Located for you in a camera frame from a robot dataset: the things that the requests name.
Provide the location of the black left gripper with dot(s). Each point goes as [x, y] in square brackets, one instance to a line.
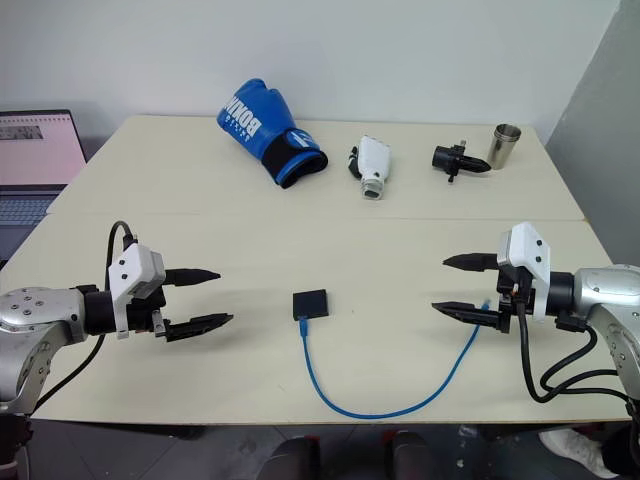
[147, 312]

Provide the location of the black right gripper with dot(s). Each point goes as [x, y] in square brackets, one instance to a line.
[512, 295]

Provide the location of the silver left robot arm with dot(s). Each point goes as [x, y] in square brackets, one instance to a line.
[30, 310]

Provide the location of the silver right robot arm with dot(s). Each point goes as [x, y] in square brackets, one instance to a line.
[600, 290]

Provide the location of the black small box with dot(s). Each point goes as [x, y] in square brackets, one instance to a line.
[311, 303]

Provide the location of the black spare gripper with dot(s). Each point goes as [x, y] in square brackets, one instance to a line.
[450, 159]

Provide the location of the steel cup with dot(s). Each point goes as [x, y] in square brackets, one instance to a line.
[502, 150]

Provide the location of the white robotic hand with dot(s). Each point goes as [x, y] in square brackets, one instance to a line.
[375, 160]

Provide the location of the dark rounded shape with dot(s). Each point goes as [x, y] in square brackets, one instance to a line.
[297, 460]
[412, 457]

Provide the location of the white shoe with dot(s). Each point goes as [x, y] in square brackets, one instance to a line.
[575, 450]

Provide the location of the blue boxing glove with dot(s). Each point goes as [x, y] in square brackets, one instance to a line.
[260, 115]

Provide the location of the open laptop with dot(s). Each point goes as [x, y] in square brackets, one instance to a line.
[30, 155]

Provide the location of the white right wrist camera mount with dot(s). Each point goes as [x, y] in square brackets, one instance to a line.
[530, 245]

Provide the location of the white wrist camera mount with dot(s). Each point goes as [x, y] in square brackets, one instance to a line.
[530, 245]
[127, 265]

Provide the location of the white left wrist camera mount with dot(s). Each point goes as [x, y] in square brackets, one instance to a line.
[127, 265]

